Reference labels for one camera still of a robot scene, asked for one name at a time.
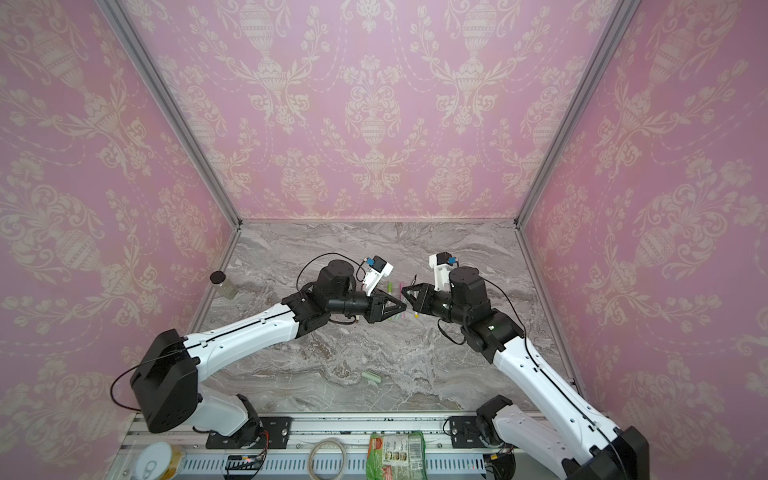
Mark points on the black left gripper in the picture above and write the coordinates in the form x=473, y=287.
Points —
x=377, y=306

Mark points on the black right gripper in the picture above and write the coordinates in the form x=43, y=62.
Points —
x=430, y=300

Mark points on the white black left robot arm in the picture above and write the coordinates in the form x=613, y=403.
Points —
x=168, y=384

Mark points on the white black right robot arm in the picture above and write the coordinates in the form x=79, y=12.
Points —
x=575, y=440

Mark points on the green snack packet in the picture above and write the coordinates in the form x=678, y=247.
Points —
x=396, y=457

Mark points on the small jar black lid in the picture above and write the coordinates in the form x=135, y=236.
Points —
x=223, y=285

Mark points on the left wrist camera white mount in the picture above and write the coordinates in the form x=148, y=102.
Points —
x=378, y=270

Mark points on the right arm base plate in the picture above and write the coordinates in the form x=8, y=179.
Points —
x=468, y=432

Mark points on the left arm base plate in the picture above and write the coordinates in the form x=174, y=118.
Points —
x=271, y=433

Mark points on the aluminium corner frame post right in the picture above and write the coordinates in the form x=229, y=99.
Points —
x=605, y=49

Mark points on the aluminium corner frame post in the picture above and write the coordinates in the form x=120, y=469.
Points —
x=118, y=19
x=605, y=49

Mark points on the aluminium corner frame post left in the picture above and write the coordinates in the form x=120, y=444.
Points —
x=118, y=19

